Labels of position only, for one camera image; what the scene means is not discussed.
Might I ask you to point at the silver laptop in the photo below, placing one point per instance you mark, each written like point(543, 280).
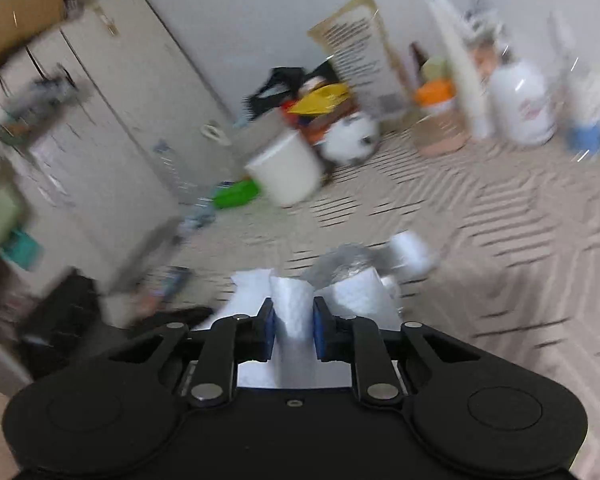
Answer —
point(156, 248)

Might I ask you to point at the black hair brush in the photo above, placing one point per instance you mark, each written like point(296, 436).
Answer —
point(283, 84)

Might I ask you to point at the pink cup with toothbrushes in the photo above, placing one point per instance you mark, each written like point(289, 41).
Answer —
point(488, 27)

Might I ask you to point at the upright empty plastic bottle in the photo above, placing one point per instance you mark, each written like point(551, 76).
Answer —
point(194, 197)

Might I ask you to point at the pink cosmetic jar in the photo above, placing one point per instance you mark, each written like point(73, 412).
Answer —
point(439, 135)

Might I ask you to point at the kraft paper food pouch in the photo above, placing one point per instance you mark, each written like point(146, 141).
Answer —
point(357, 44)

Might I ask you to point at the green small box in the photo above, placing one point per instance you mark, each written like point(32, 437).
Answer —
point(235, 194)

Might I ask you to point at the smartphone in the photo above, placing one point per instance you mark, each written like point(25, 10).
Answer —
point(163, 287)

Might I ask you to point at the white cylindrical cup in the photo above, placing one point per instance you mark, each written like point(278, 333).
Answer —
point(287, 171)

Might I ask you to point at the small panda plush toy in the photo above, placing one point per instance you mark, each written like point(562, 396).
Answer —
point(351, 141)

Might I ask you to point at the white pump lotion bottle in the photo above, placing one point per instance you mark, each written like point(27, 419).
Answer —
point(521, 104)

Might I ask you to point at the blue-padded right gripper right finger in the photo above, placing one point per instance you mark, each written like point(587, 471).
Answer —
point(367, 349)

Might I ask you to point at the brown small dropper bottle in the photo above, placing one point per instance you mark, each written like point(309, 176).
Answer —
point(420, 58)

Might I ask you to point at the white cosmetic tube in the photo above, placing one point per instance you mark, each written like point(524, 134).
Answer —
point(458, 36)

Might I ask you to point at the white wooden cabinet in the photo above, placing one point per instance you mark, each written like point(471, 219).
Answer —
point(99, 189)

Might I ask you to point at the clear spray bottle blue label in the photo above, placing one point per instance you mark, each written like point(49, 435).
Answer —
point(583, 141)

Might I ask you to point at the orange lid jar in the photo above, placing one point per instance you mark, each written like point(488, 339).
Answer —
point(436, 97)

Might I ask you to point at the clear Aquafina water bottle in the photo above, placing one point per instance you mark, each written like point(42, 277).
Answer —
point(355, 272)

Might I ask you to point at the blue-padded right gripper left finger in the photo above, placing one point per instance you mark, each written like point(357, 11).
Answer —
point(213, 356)

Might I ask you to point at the green round compact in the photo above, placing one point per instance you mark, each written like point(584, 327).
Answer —
point(435, 68)

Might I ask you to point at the beige collapsible cup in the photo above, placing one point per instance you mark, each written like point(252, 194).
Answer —
point(251, 138)

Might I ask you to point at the yellow snack packet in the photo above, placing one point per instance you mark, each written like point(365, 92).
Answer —
point(327, 99)

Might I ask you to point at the white paper towel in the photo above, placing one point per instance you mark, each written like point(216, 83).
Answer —
point(294, 364)

